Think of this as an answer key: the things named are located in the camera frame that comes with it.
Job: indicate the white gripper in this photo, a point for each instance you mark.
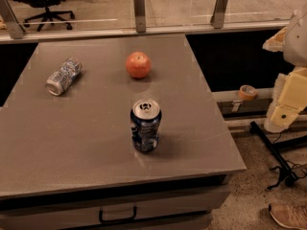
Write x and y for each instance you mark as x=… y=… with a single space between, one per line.
x=297 y=42

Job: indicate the middle metal bracket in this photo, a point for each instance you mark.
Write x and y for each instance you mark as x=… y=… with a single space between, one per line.
x=140 y=15

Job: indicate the right metal bracket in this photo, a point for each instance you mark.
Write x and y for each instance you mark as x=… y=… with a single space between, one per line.
x=217 y=20

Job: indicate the blue pepsi can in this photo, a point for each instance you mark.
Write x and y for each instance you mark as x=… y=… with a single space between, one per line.
x=145 y=118

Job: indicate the silver redbull can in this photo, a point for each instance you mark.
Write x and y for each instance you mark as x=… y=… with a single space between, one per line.
x=60 y=80

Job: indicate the black drawer handle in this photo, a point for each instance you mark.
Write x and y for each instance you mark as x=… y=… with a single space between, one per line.
x=116 y=215

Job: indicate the tan sneaker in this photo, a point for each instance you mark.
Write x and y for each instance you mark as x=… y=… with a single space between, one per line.
x=289 y=216

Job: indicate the metal bracket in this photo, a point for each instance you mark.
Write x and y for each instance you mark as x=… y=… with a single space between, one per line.
x=217 y=20
x=140 y=15
x=14 y=28

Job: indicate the red apple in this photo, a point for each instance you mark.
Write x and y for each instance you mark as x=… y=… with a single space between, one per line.
x=138 y=65

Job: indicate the left metal bracket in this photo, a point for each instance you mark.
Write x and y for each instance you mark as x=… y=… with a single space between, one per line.
x=14 y=28

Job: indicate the black stand base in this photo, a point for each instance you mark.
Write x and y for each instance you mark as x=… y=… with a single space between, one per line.
x=289 y=172

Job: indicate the orange tape roll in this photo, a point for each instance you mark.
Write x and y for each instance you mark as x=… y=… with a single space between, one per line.
x=247 y=92

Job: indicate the grey cabinet drawer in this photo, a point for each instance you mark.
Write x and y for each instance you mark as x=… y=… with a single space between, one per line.
x=188 y=209

